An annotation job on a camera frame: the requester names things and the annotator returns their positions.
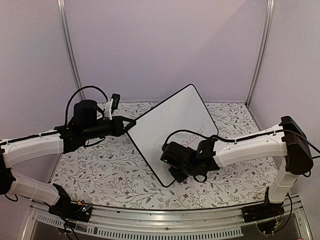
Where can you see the left aluminium frame post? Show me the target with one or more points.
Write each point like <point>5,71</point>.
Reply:
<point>61,7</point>

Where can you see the right aluminium frame post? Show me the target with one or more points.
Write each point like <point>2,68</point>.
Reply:
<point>262,51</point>

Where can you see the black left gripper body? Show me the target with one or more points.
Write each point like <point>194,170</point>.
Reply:
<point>117,130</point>

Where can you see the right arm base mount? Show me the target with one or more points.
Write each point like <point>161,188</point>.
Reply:
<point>263,210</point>

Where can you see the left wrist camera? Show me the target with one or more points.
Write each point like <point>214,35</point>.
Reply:
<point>111,105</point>

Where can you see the aluminium front rail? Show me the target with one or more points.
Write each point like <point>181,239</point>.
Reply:
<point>111,223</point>

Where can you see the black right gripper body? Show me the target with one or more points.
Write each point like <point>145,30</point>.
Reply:
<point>179,177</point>

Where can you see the aluminium frame post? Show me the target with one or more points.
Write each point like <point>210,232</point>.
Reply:
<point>61,7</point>
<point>262,51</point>

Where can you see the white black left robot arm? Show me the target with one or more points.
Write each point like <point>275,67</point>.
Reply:
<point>88,122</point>

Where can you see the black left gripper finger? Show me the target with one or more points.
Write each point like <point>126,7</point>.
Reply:
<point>128,121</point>
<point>126,128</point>

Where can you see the white dry-erase whiteboard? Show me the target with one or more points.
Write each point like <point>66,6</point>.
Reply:
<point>182,118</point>

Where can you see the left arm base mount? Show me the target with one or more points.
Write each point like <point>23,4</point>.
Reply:
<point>66,209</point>

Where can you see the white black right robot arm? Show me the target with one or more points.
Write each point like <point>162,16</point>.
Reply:
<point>285,140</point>

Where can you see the floral patterned table mat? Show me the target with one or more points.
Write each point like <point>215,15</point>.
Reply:
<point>114,174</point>

